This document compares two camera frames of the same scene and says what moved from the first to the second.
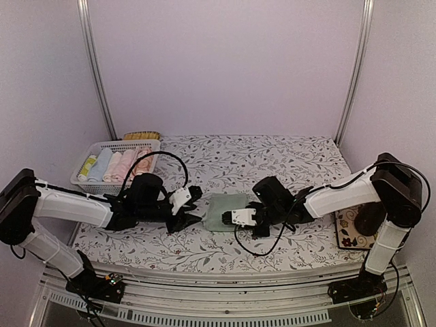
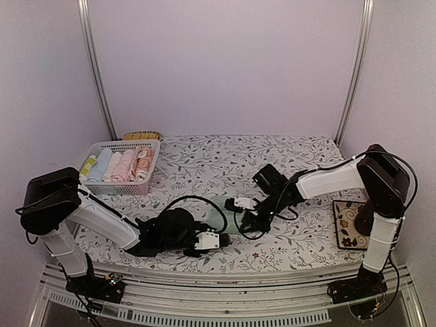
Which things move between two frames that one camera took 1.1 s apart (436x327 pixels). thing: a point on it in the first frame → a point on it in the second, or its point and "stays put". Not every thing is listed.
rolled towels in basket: [98, 169] stays put
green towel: [220, 203] stays put
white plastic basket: [110, 188] → [139, 187]
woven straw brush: [142, 135] stays put
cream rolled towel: [112, 166] stays put
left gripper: [183, 219] → [201, 226]
